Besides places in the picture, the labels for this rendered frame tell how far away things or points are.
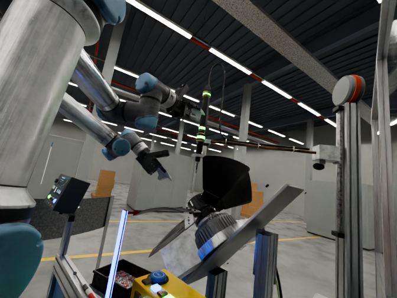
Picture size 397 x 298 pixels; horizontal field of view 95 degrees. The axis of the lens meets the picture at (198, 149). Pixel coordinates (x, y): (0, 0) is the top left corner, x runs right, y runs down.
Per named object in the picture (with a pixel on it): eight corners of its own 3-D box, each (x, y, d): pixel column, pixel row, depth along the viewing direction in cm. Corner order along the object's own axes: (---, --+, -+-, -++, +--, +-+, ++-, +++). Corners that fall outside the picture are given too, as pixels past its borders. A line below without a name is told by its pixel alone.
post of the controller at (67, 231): (65, 255, 95) (75, 215, 98) (59, 256, 93) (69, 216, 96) (64, 252, 97) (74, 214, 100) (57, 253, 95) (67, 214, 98)
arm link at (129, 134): (118, 139, 100) (131, 132, 105) (130, 154, 99) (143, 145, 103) (117, 132, 94) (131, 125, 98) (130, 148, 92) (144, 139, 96)
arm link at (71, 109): (28, 49, 63) (138, 142, 82) (34, 64, 72) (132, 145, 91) (-4, 68, 59) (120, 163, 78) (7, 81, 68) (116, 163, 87)
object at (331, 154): (334, 164, 91) (334, 148, 92) (342, 162, 84) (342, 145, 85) (311, 162, 92) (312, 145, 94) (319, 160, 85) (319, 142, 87)
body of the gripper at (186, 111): (178, 122, 87) (160, 112, 77) (181, 104, 88) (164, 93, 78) (191, 120, 83) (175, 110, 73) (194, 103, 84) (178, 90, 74)
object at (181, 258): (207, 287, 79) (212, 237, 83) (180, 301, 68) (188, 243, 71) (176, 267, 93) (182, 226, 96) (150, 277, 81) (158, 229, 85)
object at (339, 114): (337, 235, 84) (338, 109, 95) (345, 238, 79) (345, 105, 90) (330, 234, 84) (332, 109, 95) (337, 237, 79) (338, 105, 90)
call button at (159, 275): (168, 282, 46) (169, 274, 47) (155, 287, 43) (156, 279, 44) (159, 275, 49) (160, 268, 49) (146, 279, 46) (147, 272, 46)
